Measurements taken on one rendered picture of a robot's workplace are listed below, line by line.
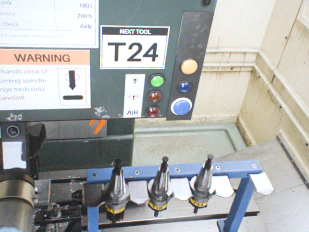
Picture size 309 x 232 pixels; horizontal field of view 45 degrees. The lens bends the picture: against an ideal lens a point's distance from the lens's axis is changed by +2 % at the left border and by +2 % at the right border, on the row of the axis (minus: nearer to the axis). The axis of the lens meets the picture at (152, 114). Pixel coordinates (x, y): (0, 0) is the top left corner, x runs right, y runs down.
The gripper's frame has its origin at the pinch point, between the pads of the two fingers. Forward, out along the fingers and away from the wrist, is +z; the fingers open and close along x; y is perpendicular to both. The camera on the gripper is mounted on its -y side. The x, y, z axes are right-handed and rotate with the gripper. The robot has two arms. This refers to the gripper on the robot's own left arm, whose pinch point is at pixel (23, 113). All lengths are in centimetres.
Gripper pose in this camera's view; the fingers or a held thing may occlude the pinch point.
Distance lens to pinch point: 90.0
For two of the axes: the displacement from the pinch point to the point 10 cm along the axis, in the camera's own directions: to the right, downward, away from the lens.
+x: 9.8, -0.3, 1.9
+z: -1.6, -6.5, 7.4
